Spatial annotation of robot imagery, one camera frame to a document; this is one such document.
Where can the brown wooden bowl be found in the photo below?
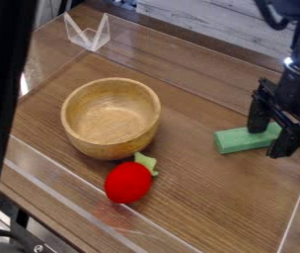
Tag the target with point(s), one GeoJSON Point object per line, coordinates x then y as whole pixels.
{"type": "Point", "coordinates": [110, 117]}

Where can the red plush strawberry toy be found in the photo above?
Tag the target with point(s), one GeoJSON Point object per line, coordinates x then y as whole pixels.
{"type": "Point", "coordinates": [128, 181]}

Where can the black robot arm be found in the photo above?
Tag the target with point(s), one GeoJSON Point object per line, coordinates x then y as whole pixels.
{"type": "Point", "coordinates": [279, 13]}

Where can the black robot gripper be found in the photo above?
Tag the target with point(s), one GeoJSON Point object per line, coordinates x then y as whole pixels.
{"type": "Point", "coordinates": [277, 102]}

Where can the black metal frame bracket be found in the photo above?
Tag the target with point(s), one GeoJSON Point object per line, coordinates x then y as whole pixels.
{"type": "Point", "coordinates": [32, 244]}

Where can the clear acrylic tray enclosure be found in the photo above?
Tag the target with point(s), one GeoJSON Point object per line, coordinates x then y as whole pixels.
{"type": "Point", "coordinates": [214, 203]}

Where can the green rectangular block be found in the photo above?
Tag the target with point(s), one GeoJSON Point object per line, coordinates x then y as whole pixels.
{"type": "Point", "coordinates": [236, 139]}

